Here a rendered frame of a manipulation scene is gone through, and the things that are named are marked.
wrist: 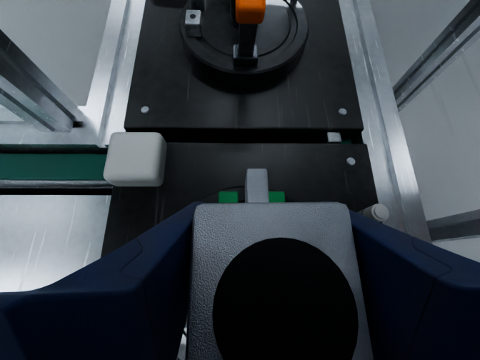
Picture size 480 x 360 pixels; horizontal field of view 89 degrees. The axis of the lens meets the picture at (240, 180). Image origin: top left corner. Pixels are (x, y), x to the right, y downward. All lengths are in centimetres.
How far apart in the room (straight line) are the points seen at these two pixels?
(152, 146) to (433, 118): 42
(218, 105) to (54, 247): 22
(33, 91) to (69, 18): 34
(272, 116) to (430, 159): 27
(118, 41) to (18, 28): 29
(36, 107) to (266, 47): 22
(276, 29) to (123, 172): 21
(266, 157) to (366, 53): 19
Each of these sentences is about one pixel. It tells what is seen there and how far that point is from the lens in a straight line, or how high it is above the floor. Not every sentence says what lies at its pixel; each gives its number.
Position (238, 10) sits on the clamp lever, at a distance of 20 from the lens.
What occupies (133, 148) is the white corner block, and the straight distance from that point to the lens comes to 23.
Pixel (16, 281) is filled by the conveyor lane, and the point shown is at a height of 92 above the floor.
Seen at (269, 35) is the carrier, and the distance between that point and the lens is 30.
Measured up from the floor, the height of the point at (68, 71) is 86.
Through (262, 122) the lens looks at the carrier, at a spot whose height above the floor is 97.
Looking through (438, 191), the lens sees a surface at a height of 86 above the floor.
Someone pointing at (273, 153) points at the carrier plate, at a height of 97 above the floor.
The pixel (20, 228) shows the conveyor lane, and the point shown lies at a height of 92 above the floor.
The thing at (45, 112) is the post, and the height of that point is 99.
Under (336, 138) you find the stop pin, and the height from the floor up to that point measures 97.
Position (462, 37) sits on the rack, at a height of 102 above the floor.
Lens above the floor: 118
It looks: 71 degrees down
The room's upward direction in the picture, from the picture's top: 4 degrees clockwise
